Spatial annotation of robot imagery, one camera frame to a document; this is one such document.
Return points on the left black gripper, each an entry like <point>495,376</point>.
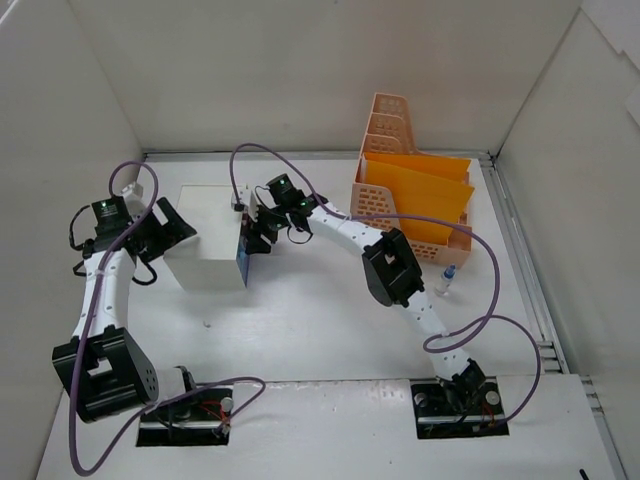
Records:
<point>163,230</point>

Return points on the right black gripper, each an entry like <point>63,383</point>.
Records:
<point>258,230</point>

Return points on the purple drawer with knob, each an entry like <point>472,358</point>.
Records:
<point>242,257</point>

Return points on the white mini drawer cabinet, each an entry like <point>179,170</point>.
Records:
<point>207,262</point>

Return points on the orange folder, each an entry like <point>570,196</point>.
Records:
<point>422,185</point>

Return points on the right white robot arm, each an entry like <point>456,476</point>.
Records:
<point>391,269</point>

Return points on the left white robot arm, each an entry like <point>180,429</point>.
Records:
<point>116,375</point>

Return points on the pink desk organizer rack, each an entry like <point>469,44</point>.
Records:
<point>389,130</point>

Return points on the small clear dropper bottle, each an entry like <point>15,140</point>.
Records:
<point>446,278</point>

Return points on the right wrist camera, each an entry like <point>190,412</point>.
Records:
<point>244,200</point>

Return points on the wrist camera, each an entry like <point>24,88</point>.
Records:
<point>244,200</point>
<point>132,195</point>

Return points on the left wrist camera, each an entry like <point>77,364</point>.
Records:
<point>132,195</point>

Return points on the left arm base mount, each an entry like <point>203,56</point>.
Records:
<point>198,421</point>

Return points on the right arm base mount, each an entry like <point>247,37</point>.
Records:
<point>436,418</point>

